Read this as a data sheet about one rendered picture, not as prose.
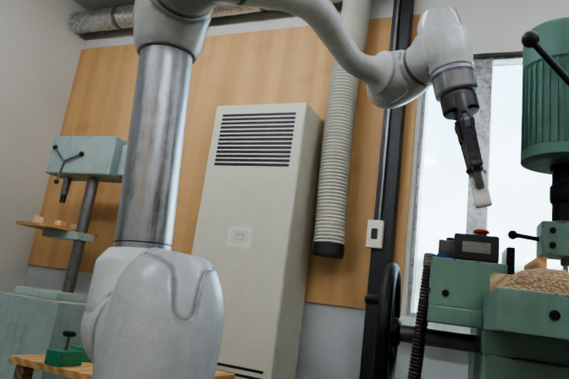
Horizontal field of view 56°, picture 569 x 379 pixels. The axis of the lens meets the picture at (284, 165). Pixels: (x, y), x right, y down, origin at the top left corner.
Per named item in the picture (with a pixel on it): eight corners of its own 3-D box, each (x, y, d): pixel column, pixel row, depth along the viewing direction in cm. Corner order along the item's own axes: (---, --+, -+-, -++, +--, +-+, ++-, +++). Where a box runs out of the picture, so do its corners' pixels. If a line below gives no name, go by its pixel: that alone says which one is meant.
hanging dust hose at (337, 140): (315, 256, 266) (345, 7, 301) (349, 260, 258) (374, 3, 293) (302, 252, 251) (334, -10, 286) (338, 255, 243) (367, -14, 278)
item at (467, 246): (436, 263, 113) (438, 238, 114) (492, 269, 109) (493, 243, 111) (436, 256, 100) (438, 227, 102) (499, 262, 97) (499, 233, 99)
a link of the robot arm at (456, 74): (472, 77, 117) (478, 101, 115) (430, 86, 119) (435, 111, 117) (475, 57, 108) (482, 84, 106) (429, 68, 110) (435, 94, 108)
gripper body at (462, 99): (477, 84, 107) (488, 126, 104) (474, 101, 115) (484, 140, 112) (439, 92, 109) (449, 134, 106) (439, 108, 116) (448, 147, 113)
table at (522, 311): (429, 321, 132) (431, 297, 134) (566, 340, 123) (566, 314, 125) (423, 321, 76) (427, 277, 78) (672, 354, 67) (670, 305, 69)
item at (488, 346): (469, 345, 127) (470, 327, 128) (567, 359, 121) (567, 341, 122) (483, 354, 90) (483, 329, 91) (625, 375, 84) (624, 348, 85)
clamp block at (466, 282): (428, 307, 112) (431, 264, 114) (498, 315, 108) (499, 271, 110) (428, 304, 98) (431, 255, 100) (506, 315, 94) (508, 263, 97)
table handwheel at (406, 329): (367, 306, 97) (365, 434, 106) (483, 322, 91) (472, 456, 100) (386, 238, 123) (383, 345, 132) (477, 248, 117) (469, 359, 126)
